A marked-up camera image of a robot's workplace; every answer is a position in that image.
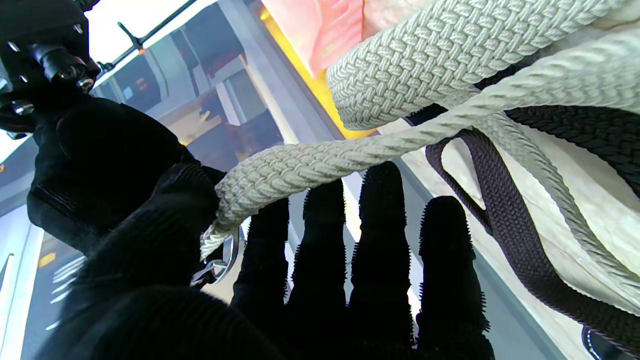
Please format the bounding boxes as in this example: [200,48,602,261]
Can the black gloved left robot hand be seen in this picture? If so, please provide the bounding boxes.
[37,161,496,360]

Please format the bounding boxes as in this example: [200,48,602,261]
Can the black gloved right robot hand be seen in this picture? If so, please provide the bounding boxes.
[26,95,197,257]

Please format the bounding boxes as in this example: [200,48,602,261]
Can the beige woven belt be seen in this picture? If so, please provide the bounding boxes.
[192,0,640,313]

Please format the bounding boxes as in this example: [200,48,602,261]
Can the dark brown woven belt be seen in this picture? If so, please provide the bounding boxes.
[405,65,640,360]

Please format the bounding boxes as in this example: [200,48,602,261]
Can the pink plastic storage basket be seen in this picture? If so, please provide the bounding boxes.
[260,0,381,76]

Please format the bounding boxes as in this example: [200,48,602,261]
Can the grey built-in oven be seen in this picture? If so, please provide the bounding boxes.
[20,220,101,360]

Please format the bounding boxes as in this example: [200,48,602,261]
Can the black metal rod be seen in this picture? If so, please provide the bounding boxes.
[97,0,201,71]

